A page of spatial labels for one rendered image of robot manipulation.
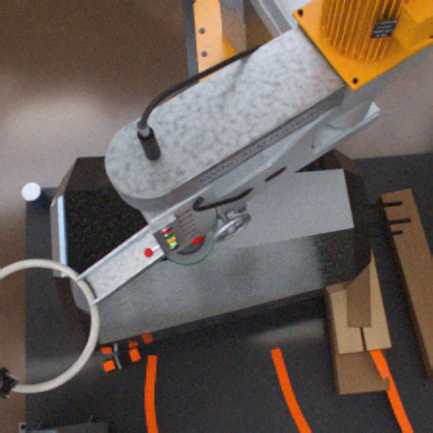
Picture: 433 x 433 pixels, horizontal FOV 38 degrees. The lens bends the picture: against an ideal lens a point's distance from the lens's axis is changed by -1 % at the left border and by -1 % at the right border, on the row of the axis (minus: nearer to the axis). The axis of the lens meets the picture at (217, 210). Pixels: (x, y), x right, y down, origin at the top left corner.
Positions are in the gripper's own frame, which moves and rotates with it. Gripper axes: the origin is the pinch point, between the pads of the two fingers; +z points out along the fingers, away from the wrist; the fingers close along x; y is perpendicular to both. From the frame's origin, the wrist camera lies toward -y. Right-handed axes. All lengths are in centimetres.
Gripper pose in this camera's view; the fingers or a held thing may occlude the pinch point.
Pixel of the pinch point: (4, 382)
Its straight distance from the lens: 247.0
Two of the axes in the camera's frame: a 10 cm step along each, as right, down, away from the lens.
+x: 4.6, -8.4, 2.9
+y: 8.9, 4.3, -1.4
